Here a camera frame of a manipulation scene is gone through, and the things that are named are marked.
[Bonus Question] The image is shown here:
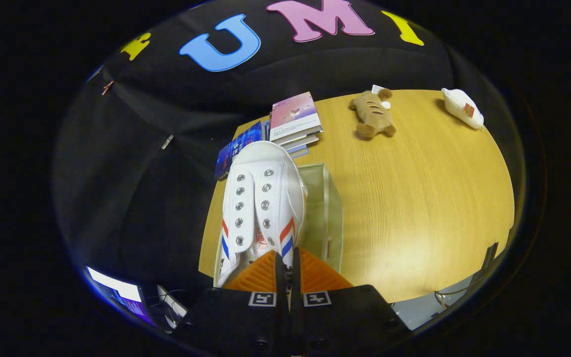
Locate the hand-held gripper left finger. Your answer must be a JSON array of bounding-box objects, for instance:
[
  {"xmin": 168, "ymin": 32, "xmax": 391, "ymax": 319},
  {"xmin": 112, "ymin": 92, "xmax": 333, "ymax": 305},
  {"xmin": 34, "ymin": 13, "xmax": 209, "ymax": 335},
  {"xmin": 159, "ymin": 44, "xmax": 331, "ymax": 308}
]
[{"xmin": 174, "ymin": 249, "xmax": 289, "ymax": 357}]

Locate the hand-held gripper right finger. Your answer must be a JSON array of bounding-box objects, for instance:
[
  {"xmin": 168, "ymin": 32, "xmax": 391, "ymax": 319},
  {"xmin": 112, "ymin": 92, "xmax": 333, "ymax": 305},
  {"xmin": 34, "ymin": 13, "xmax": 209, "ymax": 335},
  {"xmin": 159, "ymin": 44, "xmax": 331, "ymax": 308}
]
[{"xmin": 290, "ymin": 247, "xmax": 410, "ymax": 357}]

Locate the green fabric storage box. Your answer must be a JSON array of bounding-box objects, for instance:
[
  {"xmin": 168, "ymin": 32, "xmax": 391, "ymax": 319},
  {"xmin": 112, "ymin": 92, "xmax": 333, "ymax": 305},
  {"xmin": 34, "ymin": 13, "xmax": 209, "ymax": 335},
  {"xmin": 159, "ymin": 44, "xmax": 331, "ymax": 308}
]
[{"xmin": 213, "ymin": 163, "xmax": 344, "ymax": 288}]

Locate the computer monitor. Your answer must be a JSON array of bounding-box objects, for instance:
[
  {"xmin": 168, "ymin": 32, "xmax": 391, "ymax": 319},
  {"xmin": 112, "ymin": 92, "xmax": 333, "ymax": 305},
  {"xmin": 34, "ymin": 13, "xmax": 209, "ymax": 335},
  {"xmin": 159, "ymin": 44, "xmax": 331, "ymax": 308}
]
[{"xmin": 86, "ymin": 266, "xmax": 157, "ymax": 328}]

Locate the grey book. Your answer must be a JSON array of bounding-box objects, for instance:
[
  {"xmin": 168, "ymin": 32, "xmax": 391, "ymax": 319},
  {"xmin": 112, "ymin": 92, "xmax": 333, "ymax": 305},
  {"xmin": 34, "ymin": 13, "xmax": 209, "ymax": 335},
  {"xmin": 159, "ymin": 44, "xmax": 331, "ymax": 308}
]
[{"xmin": 285, "ymin": 136, "xmax": 320, "ymax": 152}]

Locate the dark blue book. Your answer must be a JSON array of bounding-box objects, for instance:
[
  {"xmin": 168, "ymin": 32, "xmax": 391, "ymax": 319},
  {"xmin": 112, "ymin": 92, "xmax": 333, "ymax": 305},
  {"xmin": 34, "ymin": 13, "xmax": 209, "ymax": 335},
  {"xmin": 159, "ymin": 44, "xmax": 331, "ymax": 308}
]
[{"xmin": 214, "ymin": 120, "xmax": 264, "ymax": 180}]

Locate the white book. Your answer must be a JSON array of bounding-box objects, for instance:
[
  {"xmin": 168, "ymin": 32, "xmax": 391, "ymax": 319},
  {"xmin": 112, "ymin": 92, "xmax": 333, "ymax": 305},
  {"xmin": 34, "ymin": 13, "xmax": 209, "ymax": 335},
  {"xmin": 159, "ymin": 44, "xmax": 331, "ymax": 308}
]
[{"xmin": 275, "ymin": 126, "xmax": 324, "ymax": 146}]

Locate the pink cover book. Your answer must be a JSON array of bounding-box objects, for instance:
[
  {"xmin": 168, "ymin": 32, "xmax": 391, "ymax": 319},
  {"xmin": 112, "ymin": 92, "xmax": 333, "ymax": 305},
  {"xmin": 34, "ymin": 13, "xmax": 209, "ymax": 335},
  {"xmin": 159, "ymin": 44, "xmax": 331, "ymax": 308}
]
[{"xmin": 270, "ymin": 91, "xmax": 324, "ymax": 142}]

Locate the brown plush toy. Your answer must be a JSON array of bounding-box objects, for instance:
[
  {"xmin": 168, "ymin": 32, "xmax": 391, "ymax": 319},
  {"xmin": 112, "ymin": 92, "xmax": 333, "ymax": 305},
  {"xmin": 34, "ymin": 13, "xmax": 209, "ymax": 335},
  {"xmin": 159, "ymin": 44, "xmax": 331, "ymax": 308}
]
[{"xmin": 349, "ymin": 88, "xmax": 397, "ymax": 139}]

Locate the white pouch with red label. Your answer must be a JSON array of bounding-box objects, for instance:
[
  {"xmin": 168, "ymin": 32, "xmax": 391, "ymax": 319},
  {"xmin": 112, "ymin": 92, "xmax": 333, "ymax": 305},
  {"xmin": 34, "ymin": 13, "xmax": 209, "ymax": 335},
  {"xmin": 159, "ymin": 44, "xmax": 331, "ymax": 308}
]
[{"xmin": 441, "ymin": 88, "xmax": 485, "ymax": 130}]

